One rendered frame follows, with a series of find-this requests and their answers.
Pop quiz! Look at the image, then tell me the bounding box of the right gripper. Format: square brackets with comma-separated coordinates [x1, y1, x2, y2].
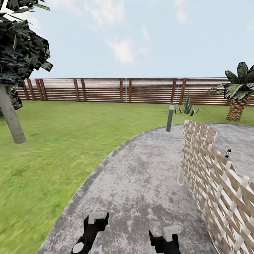
[149, 231, 179, 254]

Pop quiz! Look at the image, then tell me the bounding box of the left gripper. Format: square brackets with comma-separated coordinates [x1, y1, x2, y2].
[84, 213, 109, 238]

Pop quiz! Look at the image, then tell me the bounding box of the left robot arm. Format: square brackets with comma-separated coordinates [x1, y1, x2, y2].
[71, 212, 109, 254]

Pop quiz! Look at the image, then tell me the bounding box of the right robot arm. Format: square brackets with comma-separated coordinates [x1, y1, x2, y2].
[149, 225, 182, 254]

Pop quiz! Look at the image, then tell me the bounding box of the insectifuge atomizer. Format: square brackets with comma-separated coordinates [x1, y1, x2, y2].
[225, 149, 231, 158]

